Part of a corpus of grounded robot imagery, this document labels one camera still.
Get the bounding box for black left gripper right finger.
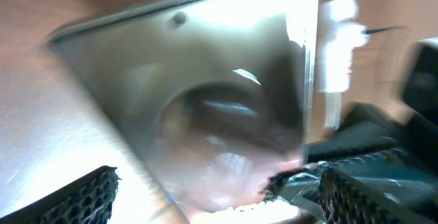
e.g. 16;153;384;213
319;168;434;224

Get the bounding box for Samsung Galaxy smartphone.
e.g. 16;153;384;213
49;0;318;215

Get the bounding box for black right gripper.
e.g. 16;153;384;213
307;37;437;169

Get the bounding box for white power strip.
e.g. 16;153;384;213
318;0;369;130

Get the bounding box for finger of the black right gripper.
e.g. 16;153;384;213
263;169;324;217

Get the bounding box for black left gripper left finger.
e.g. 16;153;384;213
1;166;119;224

